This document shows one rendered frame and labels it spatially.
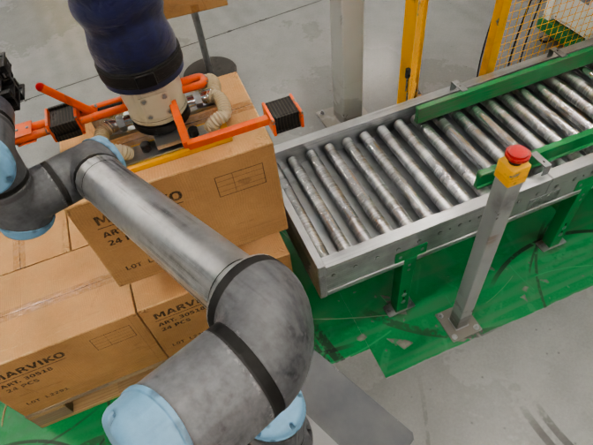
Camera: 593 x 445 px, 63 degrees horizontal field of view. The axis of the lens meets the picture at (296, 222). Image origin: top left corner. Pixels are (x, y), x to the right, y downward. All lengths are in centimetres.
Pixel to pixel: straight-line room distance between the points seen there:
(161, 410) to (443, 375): 184
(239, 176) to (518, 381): 146
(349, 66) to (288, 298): 246
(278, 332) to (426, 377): 175
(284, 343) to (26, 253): 184
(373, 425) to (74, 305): 118
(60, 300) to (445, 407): 156
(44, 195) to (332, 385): 86
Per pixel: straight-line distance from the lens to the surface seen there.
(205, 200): 149
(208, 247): 62
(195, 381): 48
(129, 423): 48
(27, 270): 219
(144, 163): 143
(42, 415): 238
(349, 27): 279
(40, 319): 202
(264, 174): 148
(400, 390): 218
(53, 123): 149
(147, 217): 71
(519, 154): 153
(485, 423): 220
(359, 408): 136
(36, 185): 93
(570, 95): 269
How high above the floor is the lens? 204
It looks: 51 degrees down
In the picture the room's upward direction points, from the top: 8 degrees counter-clockwise
